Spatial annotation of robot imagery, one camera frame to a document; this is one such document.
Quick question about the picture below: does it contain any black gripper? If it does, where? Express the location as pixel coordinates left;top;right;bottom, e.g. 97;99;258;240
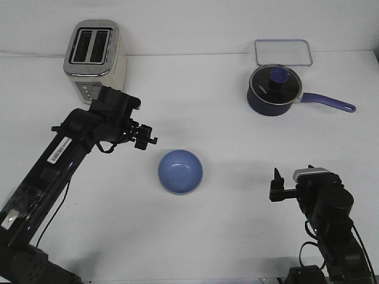
269;164;314;202
129;120;158;150

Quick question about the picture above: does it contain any blue bowl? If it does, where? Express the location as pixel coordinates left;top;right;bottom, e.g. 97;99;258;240
158;149;204;182

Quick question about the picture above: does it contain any green bowl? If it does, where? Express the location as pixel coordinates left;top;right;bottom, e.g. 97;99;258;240
160;179;202;196

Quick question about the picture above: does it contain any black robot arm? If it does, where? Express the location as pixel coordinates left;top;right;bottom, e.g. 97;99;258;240
269;166;377;283
1;86;157;283

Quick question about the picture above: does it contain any dark blue saucepan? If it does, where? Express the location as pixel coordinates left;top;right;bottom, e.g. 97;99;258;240
246;88;356;117

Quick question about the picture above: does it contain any glass pot lid blue knob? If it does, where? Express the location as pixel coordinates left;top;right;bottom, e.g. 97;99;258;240
249;64;302;105

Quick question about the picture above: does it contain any silver two-slot toaster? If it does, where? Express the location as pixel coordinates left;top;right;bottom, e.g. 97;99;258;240
63;20;127;104

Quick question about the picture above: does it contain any clear container lid blue rim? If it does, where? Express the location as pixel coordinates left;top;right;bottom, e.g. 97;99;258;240
254;39;313;67

